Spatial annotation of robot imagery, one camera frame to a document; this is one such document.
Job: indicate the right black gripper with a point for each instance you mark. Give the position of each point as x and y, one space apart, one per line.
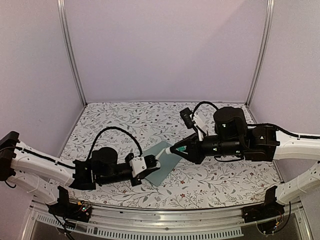
190 141

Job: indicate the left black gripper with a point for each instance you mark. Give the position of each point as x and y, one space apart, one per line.
140 176

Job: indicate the green white glue stick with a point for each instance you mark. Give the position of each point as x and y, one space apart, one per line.
171 150

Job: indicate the teal blue envelope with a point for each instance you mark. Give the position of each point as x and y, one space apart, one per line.
167 162

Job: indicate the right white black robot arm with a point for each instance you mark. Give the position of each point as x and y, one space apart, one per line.
260 142

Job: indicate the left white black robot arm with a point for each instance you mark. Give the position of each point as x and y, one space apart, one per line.
47 177

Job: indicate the floral patterned table mat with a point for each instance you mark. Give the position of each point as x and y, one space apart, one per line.
212 183

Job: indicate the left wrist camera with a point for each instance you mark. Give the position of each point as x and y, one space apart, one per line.
137 165

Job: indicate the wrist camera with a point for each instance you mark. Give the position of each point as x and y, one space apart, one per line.
185 115
137 165

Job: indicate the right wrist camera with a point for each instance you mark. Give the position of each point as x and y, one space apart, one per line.
185 115

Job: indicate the front aluminium rail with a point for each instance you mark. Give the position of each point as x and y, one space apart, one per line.
119 222

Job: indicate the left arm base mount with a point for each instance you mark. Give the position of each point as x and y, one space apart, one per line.
72 211

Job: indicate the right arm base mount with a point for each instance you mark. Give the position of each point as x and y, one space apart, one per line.
261 211

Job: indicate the right aluminium frame post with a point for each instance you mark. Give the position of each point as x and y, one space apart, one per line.
270 4

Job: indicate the aluminium frame post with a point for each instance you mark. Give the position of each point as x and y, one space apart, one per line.
270 4
69 50

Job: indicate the left aluminium frame post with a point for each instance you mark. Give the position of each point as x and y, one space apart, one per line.
69 50

